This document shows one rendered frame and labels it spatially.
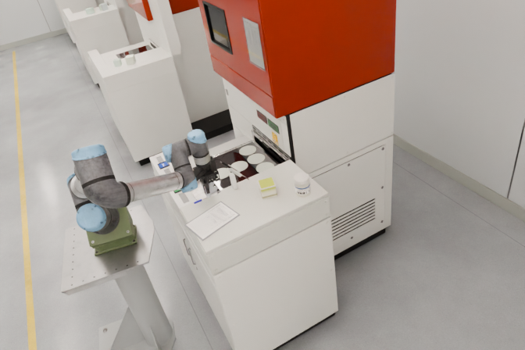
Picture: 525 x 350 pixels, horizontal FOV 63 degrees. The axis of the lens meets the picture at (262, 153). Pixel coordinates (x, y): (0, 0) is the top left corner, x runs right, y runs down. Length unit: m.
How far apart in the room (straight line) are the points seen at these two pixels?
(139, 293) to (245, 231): 0.82
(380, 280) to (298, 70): 1.48
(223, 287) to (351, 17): 1.38
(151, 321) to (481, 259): 2.05
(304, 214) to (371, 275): 1.05
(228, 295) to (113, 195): 0.77
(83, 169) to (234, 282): 0.85
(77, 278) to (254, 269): 0.81
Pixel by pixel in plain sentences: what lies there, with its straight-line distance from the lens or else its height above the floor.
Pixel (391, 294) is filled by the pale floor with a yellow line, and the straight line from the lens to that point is 2.82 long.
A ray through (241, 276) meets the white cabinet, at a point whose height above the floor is 0.73.
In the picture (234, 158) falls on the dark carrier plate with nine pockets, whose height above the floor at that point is 0.90.
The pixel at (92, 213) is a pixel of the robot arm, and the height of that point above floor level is 1.13.
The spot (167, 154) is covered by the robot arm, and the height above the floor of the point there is 1.31.
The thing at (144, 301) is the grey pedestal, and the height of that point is 0.42.
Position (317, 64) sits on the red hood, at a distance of 2.10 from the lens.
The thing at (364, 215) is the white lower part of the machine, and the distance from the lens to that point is 2.85.
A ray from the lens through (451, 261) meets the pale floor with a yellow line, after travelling 3.05.
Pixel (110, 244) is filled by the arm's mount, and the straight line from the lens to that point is 2.21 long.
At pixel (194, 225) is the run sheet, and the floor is 0.97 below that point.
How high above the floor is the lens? 2.25
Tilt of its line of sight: 34 degrees down
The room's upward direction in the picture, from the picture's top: 10 degrees counter-clockwise
